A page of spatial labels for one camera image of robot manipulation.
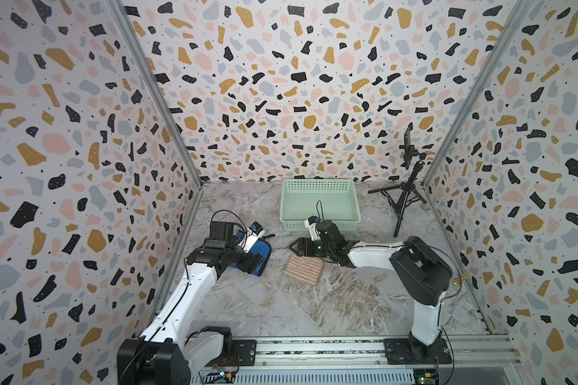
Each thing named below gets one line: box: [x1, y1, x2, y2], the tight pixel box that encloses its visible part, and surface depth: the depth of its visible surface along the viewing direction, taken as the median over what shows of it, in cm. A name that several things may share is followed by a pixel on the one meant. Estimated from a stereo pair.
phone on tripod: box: [398, 121, 417, 171], surface depth 89 cm
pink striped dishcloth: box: [283, 254, 326, 286], surface depth 93 cm
